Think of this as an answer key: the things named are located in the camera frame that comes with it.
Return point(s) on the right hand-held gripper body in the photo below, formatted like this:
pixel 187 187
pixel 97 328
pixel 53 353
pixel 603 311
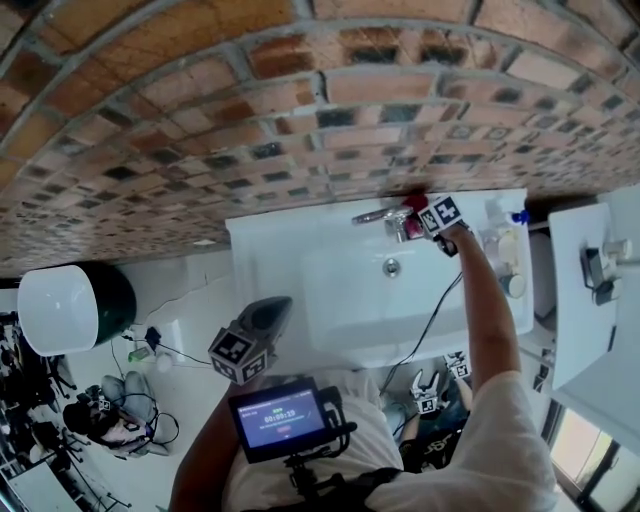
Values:
pixel 445 215

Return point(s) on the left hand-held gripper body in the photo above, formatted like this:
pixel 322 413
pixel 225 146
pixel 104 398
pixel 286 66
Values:
pixel 240 350

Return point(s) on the pink cloth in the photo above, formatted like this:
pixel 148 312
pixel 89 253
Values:
pixel 416 202

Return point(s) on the chrome faucet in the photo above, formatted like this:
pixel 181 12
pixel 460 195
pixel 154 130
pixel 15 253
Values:
pixel 375 216

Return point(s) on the person's left forearm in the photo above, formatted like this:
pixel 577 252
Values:
pixel 200 450

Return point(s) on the person's right forearm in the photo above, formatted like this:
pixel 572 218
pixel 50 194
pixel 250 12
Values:
pixel 487 310

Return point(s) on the white soap bottle blue pump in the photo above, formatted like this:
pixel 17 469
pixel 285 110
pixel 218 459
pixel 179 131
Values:
pixel 502 215

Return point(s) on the black chest monitor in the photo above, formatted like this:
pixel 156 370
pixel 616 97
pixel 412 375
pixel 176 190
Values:
pixel 280 420

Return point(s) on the white power strip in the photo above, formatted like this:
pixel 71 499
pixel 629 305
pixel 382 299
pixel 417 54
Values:
pixel 142 352

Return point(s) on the small jar on sink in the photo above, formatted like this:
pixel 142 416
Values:
pixel 514 285

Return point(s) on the white sink basin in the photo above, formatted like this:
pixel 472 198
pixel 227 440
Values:
pixel 350 300

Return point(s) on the black box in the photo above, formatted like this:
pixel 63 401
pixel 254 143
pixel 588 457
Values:
pixel 591 267

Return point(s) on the small white bottle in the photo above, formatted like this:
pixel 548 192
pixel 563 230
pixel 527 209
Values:
pixel 617 247

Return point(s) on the dark grey cup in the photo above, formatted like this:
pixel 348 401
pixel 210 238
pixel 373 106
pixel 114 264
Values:
pixel 606 292

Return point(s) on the black chest harness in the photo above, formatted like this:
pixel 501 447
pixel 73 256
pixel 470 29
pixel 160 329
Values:
pixel 360 482

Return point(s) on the white and green round tub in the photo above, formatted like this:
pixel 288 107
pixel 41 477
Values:
pixel 60 310

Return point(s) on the white side table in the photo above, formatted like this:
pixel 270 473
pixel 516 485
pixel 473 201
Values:
pixel 585 340

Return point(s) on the black phone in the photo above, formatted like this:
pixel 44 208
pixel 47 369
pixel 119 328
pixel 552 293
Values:
pixel 612 337

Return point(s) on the person's white shirt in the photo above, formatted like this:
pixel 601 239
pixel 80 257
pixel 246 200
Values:
pixel 500 450

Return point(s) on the window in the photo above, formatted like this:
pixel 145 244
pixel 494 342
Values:
pixel 595 460

